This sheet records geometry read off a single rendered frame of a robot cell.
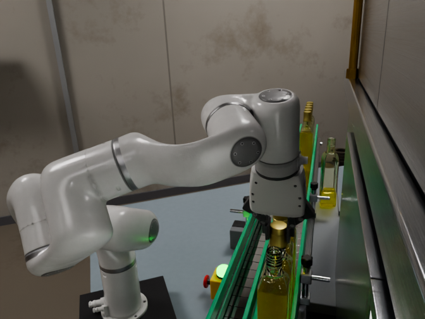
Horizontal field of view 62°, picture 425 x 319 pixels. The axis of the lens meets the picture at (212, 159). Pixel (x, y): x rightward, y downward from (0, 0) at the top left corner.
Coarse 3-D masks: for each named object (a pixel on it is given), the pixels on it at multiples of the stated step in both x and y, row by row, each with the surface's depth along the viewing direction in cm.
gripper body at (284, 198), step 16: (256, 176) 62; (288, 176) 59; (304, 176) 63; (256, 192) 64; (272, 192) 62; (288, 192) 61; (304, 192) 62; (256, 208) 66; (272, 208) 65; (288, 208) 63; (304, 208) 63
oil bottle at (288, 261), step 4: (288, 256) 72; (284, 260) 71; (288, 260) 71; (292, 260) 73; (264, 264) 72; (284, 264) 70; (288, 264) 70; (292, 264) 73; (284, 268) 70; (288, 268) 70; (292, 268) 74; (288, 272) 70; (292, 272) 74; (292, 276) 75
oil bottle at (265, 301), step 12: (264, 276) 67; (288, 276) 68; (264, 288) 66; (276, 288) 65; (288, 288) 67; (264, 300) 66; (276, 300) 66; (288, 300) 69; (264, 312) 67; (276, 312) 66; (288, 312) 71
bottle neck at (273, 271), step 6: (276, 246) 67; (270, 252) 66; (276, 252) 66; (282, 252) 65; (270, 258) 65; (276, 258) 64; (282, 258) 65; (270, 264) 65; (276, 264) 65; (270, 270) 66; (276, 270) 65; (276, 276) 66
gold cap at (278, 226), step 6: (276, 222) 71; (282, 222) 71; (270, 228) 70; (276, 228) 69; (282, 228) 68; (270, 234) 70; (276, 234) 69; (282, 234) 69; (270, 240) 71; (276, 240) 69; (282, 240) 69; (282, 246) 70
